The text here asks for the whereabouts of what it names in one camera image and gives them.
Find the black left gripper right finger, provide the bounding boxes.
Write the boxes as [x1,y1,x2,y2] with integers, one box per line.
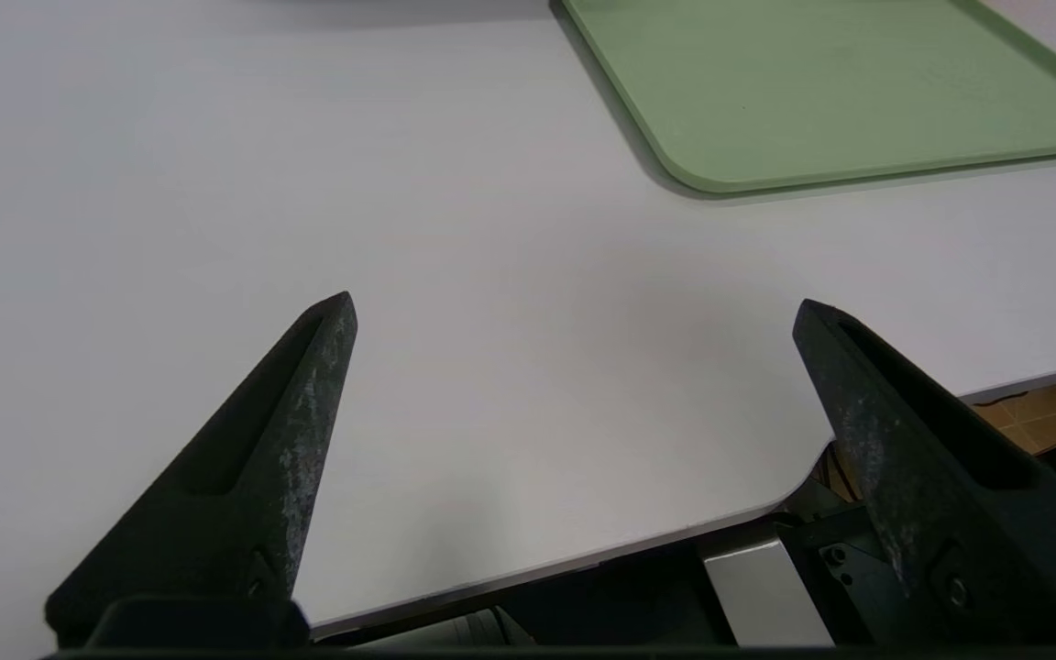
[791,298,1056,647]

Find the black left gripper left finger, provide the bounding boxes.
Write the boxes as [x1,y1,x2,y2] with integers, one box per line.
[42,291,359,647]

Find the white table leg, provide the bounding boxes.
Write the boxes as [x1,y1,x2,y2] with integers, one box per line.
[700,538,837,648]

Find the light green plastic tray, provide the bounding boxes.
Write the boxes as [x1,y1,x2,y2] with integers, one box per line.
[559,0,1056,196]

